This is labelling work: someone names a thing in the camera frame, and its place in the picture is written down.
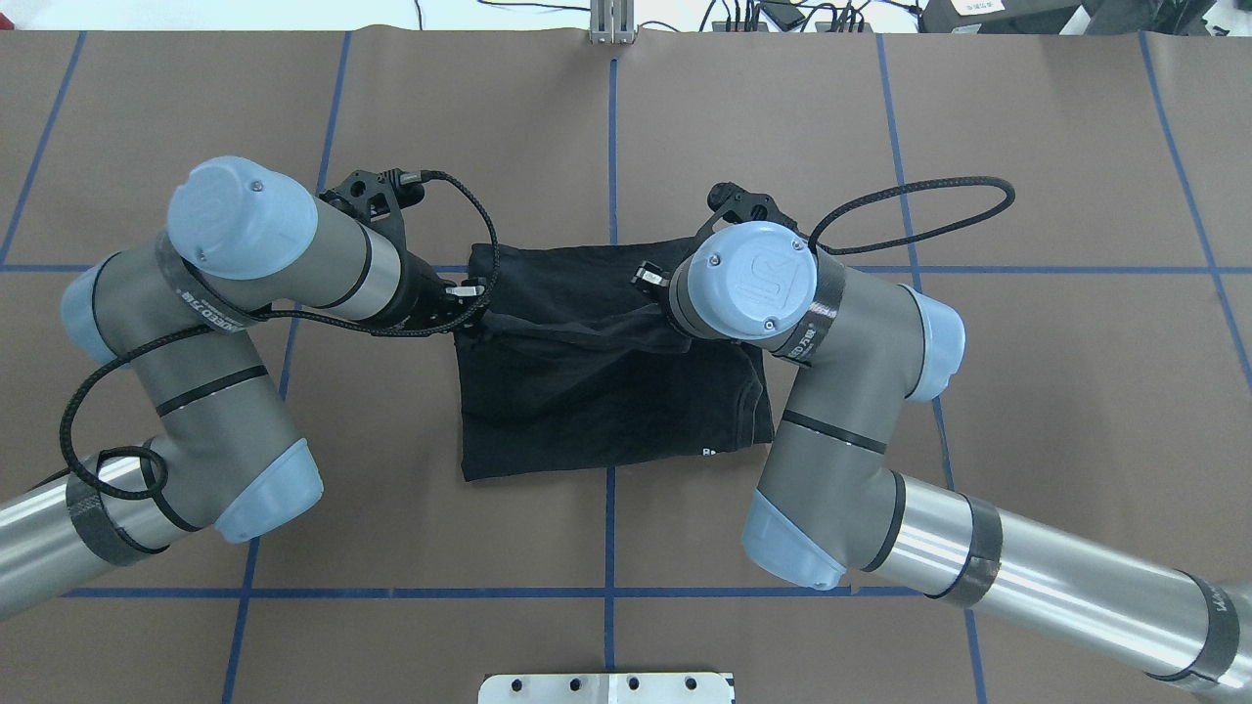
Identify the aluminium frame post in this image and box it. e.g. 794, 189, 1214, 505
588, 0, 639, 45

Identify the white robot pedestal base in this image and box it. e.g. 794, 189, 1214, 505
477, 671, 737, 703

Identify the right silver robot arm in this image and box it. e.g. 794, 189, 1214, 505
632, 220, 1249, 703

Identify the black t-shirt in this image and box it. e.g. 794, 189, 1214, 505
454, 238, 775, 482

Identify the black label printer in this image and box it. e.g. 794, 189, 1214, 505
916, 1, 1083, 35

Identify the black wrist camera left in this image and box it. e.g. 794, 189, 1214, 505
318, 168, 424, 224

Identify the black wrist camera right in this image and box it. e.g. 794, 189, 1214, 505
705, 182, 799, 232

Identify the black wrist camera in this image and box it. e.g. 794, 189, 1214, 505
705, 182, 799, 232
318, 168, 424, 224

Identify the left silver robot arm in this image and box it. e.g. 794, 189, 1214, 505
1, 155, 498, 618

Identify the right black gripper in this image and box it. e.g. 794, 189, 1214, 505
631, 261, 686, 334

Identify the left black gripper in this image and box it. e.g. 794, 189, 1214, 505
394, 254, 490, 332

